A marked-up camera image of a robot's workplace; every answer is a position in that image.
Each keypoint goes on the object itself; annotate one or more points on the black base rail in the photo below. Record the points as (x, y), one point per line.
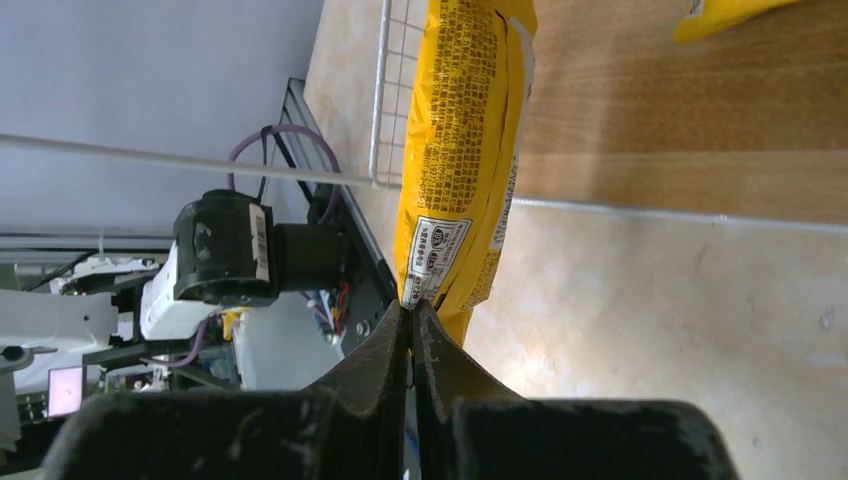
(365, 284)

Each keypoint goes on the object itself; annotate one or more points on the yellow candy bag front up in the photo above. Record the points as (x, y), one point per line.
(707, 17)

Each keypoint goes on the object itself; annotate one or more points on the white wire shelf rack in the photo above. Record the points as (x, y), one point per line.
(751, 121)

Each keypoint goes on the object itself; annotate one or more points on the yellow candy bag up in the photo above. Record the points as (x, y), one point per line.
(472, 83)
(707, 17)

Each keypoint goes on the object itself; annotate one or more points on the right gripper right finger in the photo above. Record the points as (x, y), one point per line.
(471, 426)

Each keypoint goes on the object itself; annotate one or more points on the yellow candy bag back up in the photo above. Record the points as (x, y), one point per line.
(472, 83)

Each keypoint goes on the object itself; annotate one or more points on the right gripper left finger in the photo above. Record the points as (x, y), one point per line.
(348, 424)

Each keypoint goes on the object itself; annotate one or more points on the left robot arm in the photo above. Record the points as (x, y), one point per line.
(227, 256)

